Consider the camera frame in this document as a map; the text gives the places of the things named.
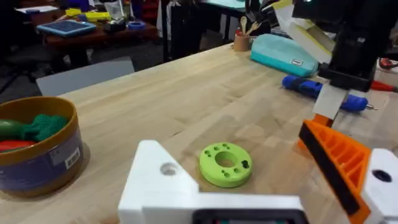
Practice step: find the bare white left gripper left finger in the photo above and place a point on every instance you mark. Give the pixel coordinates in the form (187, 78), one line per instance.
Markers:
(155, 183)

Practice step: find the teal zip bag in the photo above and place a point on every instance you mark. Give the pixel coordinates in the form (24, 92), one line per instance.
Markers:
(280, 54)

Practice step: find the heap of yellow toy blocks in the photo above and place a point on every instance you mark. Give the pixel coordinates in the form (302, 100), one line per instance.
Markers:
(93, 15)

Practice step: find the brown-rimmed blue tub with toys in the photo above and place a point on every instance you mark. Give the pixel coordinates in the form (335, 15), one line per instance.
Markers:
(37, 149)

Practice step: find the white orange left gripper right finger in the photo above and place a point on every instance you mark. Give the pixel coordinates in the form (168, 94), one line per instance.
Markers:
(345, 168)

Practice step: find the black table frame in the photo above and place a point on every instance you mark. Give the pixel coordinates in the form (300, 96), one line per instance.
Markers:
(183, 29)

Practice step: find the blue electric screwdriver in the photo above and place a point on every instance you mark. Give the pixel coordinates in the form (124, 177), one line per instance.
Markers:
(301, 84)

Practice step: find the blue flat tray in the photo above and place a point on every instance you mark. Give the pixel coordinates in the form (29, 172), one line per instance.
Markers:
(66, 27)

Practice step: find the brown cup with wooden cutlery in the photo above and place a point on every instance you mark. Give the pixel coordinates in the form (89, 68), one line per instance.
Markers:
(241, 42)

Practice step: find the green disc with holes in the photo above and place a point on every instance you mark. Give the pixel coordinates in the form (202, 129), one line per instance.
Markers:
(214, 174)

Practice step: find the grey flat board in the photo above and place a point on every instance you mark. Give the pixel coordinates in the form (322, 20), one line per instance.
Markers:
(84, 76)

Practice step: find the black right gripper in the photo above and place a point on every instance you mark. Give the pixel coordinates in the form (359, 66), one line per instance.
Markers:
(354, 53)

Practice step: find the blue tape roll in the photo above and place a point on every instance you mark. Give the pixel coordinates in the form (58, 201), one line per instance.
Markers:
(136, 25)

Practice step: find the brown wooden side table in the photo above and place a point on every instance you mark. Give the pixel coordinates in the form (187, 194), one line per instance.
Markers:
(99, 36)

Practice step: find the white and yellow cardboard box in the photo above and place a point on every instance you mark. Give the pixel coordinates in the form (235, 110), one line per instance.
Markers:
(306, 34)

